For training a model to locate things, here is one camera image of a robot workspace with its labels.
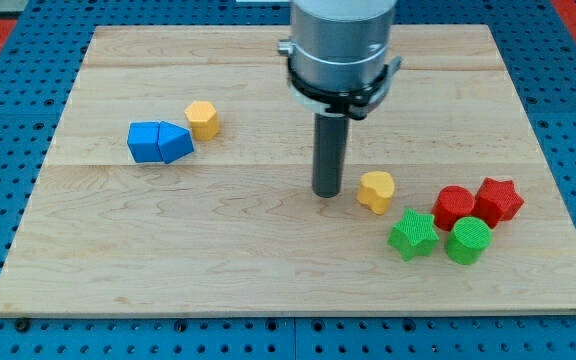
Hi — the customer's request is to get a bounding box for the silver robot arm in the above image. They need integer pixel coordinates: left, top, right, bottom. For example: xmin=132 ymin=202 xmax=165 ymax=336
xmin=277 ymin=0 xmax=402 ymax=120

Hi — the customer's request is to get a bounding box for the yellow hexagon block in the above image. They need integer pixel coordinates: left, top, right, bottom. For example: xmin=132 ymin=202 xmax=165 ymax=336
xmin=184 ymin=101 xmax=220 ymax=141

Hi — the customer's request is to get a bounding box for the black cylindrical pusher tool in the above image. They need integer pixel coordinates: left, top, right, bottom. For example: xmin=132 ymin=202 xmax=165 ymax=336
xmin=312 ymin=114 xmax=349 ymax=198

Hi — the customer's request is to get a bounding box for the yellow heart block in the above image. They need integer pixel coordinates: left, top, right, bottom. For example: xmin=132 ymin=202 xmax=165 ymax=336
xmin=356 ymin=171 xmax=395 ymax=215

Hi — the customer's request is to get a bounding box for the wooden board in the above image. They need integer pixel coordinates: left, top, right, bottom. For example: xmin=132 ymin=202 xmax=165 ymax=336
xmin=0 ymin=25 xmax=576 ymax=318

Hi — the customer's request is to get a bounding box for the blue triangular block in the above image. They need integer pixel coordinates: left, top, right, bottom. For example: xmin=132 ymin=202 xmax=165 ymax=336
xmin=157 ymin=121 xmax=194 ymax=164

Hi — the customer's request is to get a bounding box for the green star block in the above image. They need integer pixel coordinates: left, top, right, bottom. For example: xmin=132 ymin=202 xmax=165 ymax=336
xmin=388 ymin=208 xmax=439 ymax=261

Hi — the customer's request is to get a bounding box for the blue cube block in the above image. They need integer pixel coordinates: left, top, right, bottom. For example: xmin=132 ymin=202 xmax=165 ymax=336
xmin=127 ymin=122 xmax=163 ymax=163

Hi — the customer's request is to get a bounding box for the red cylinder block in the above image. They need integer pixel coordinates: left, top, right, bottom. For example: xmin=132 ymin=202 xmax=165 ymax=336
xmin=431 ymin=185 xmax=475 ymax=231

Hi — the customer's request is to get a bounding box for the green cylinder block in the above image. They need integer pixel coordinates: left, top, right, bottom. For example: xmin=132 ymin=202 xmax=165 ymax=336
xmin=445 ymin=216 xmax=492 ymax=265

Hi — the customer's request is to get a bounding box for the red star block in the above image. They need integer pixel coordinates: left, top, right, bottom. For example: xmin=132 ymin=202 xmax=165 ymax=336
xmin=471 ymin=177 xmax=524 ymax=229

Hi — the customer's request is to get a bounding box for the black clamp ring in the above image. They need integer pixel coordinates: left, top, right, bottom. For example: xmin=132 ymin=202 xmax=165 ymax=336
xmin=286 ymin=55 xmax=403 ymax=122

